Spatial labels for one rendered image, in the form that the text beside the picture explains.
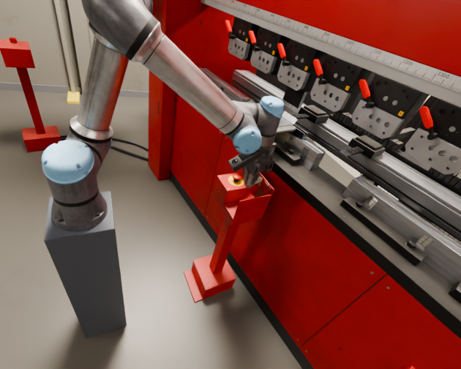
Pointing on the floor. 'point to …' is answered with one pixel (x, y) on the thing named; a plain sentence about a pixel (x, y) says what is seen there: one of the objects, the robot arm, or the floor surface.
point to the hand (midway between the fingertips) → (246, 185)
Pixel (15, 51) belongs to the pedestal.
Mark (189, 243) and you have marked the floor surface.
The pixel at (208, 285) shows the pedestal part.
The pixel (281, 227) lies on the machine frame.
